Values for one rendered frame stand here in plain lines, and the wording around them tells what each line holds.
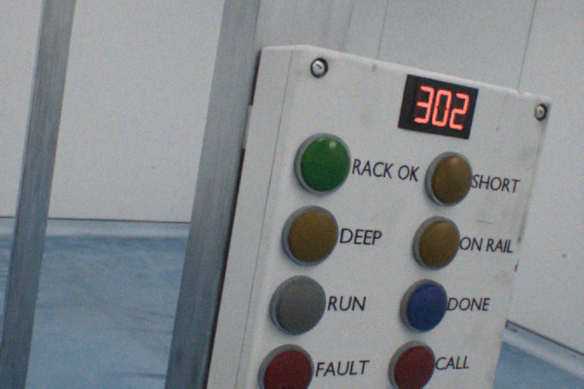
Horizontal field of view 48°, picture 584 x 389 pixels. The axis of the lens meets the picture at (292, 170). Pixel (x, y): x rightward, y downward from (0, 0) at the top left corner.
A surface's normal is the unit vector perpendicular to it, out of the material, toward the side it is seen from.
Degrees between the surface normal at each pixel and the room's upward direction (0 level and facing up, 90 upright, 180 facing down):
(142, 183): 90
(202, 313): 90
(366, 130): 90
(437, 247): 91
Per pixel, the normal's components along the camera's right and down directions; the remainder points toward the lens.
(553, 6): -0.81, -0.07
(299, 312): 0.40, 0.19
